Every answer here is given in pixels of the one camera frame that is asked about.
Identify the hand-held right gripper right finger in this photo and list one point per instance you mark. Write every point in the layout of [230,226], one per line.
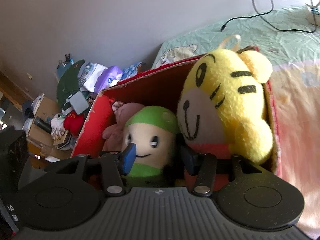
[189,161]

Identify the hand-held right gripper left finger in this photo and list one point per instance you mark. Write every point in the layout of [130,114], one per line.
[129,157]

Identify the green plush toy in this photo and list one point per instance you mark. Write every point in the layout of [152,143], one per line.
[150,130]

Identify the purple plush bear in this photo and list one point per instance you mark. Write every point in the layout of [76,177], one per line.
[130,112]

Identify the yellow tiger plush toy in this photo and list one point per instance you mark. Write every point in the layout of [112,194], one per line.
[230,100]

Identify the red cardboard box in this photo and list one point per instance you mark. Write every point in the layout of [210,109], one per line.
[155,87]

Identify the black bottle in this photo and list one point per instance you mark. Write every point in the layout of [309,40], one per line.
[42,125]

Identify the pink silver ribbon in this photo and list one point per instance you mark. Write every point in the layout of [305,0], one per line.
[117,105]

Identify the dark blue cap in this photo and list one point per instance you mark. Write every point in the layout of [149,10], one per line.
[28,108]

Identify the white floral cloth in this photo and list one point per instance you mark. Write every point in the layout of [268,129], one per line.
[58,125]

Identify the brown cardboard box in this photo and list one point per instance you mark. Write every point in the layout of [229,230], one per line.
[45,110]

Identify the red cloth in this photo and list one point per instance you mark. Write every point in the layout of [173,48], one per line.
[72,123]

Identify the grey tablet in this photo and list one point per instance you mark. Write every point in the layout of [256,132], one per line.
[78,101]

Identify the purple tissue pack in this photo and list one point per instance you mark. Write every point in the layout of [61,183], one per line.
[110,76]

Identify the blue patterned cloth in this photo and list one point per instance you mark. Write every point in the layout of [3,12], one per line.
[131,70]

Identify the white plastic bag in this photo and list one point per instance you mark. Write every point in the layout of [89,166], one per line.
[93,76]

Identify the dark green cloth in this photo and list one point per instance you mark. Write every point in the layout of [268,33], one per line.
[66,85]

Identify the black clamp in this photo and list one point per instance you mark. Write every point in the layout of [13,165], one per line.
[67,58]

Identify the white power strip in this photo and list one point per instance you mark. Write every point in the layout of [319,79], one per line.
[313,15]

